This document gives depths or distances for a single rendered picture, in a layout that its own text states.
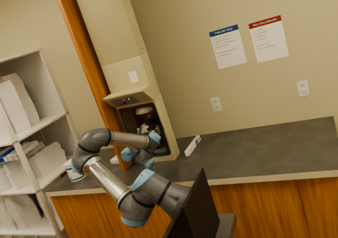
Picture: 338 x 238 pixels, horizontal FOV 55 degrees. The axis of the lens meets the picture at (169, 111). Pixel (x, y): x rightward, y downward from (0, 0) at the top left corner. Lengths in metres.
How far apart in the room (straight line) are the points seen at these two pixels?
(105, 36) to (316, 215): 1.65
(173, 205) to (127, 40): 1.17
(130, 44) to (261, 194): 1.21
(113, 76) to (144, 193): 1.07
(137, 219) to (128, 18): 1.23
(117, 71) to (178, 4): 0.66
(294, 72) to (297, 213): 0.93
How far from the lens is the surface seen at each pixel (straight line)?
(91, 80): 2.26
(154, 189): 1.40
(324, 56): 2.34
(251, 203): 2.00
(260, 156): 2.05
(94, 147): 1.66
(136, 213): 1.47
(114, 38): 2.19
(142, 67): 2.14
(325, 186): 1.89
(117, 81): 2.26
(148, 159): 1.92
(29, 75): 3.35
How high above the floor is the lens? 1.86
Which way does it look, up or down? 15 degrees down
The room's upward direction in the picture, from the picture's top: 18 degrees counter-clockwise
